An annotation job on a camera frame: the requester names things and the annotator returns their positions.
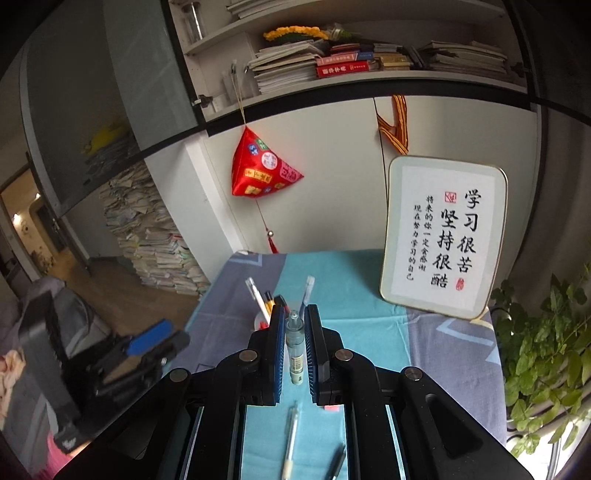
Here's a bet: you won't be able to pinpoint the stack of brown books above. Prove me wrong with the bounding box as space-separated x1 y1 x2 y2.
371 42 414 71

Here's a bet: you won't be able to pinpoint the thick stack of workbooks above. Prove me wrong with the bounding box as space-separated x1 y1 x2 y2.
244 39 331 96

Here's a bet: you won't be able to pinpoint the yellow artificial flowers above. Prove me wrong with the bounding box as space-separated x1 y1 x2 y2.
263 25 329 43

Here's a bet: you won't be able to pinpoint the clear pen holder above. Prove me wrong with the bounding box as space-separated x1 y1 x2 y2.
220 60 246 105

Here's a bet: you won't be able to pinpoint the small stack of white books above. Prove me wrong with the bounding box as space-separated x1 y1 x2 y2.
225 0 301 20

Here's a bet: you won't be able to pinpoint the white gel pen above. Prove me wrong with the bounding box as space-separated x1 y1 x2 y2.
300 276 316 315
245 277 271 325

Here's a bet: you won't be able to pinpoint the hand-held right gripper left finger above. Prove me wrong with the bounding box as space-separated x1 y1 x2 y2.
55 304 287 480

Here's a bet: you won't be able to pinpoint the person's left hand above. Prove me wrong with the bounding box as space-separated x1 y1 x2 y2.
0 349 27 408

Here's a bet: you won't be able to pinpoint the clear glass jar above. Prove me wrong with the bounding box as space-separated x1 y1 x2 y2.
180 1 205 44

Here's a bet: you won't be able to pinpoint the glass cabinet door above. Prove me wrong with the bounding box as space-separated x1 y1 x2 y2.
21 0 207 219

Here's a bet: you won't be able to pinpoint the white bookshelf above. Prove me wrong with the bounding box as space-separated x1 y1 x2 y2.
165 0 533 124

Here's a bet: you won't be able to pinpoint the orange striped ribbon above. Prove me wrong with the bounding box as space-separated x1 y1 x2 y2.
374 94 411 156

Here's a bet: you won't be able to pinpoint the black pen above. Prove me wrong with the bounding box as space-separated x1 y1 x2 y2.
322 443 347 480

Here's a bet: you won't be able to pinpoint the stack of red books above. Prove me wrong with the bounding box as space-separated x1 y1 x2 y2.
315 50 382 79

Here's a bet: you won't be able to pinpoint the framed calligraphy sign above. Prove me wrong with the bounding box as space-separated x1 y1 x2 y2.
379 154 509 322

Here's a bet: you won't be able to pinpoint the tall pile of paper booklets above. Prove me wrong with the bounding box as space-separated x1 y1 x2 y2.
98 157 214 299

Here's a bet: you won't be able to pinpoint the clear barrel gel pen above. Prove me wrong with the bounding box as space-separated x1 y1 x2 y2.
285 310 305 387

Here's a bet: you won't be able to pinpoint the wide stack of grey booklets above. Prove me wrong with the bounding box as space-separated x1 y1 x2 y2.
415 40 511 82

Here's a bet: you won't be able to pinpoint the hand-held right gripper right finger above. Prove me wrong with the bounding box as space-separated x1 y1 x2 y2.
304 304 532 480

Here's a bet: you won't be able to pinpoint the red pyramid hanging ornament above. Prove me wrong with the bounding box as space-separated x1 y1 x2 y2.
230 126 306 199

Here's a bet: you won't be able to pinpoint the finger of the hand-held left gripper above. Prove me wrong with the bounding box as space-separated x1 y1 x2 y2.
97 319 174 370
95 331 191 398

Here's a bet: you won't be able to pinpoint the yellow plush toy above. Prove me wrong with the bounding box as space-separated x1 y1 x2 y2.
82 120 133 156

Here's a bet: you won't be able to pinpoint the green potted plant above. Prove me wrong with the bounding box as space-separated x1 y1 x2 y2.
488 274 591 461

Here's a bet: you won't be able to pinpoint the clear slim gel pen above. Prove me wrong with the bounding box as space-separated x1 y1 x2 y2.
280 401 300 480

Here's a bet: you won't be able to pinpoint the blue and purple tablecloth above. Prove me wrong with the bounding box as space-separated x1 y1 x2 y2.
182 249 509 480

